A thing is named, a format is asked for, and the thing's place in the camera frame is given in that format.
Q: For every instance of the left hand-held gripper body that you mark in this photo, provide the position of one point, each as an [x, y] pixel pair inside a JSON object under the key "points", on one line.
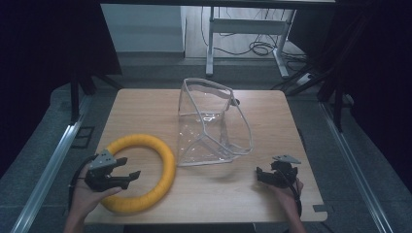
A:
{"points": [[101, 160]]}

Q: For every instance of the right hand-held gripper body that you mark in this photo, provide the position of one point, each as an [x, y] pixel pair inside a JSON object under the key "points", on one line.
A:
{"points": [[286, 173]]}

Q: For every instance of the clear plastic bag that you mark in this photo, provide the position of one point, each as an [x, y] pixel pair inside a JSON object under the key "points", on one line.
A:
{"points": [[213, 129]]}

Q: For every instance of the person's right hand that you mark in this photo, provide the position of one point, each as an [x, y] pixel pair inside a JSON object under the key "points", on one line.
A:
{"points": [[290, 197]]}

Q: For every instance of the person's left hand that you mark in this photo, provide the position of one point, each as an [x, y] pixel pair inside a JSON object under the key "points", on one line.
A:
{"points": [[81, 199]]}

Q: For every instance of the grey tape piece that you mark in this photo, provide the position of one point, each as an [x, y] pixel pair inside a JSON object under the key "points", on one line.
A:
{"points": [[323, 208]]}

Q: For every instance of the black metal stand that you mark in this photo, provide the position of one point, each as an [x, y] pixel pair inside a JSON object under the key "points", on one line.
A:
{"points": [[338, 106], [75, 97]]}

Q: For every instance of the dark curtain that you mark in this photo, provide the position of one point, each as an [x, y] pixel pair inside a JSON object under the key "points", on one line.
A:
{"points": [[39, 64], [382, 81]]}

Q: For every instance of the white board panel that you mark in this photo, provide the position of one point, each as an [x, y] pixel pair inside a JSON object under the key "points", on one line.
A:
{"points": [[142, 27]]}

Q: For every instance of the metal floor rail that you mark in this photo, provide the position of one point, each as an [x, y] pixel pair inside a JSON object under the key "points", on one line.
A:
{"points": [[356, 168], [48, 168]]}

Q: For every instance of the white metal desk frame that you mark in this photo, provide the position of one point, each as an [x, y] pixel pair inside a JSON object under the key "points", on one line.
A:
{"points": [[246, 26]]}

